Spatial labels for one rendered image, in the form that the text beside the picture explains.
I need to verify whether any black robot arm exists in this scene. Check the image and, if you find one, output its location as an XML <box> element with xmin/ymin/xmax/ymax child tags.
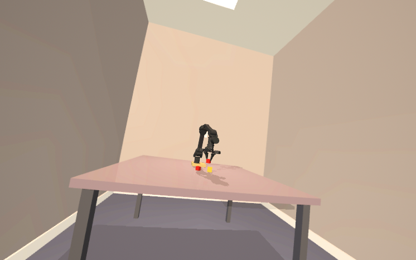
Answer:
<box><xmin>193</xmin><ymin>124</ymin><xmax>219</xmax><ymax>163</ymax></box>

